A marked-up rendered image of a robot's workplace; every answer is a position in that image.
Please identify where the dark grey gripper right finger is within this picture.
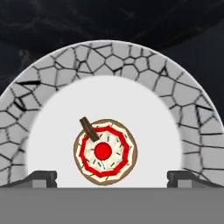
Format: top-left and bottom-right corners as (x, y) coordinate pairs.
(166, 171), (224, 189)

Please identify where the red and white frosted cupcake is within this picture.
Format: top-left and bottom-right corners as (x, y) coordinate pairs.
(73, 115), (138, 186)

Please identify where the white plate with cracked rim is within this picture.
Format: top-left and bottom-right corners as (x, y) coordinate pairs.
(0, 39), (224, 189)

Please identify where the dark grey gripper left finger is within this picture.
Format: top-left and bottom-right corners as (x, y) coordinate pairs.
(0, 171), (58, 189)

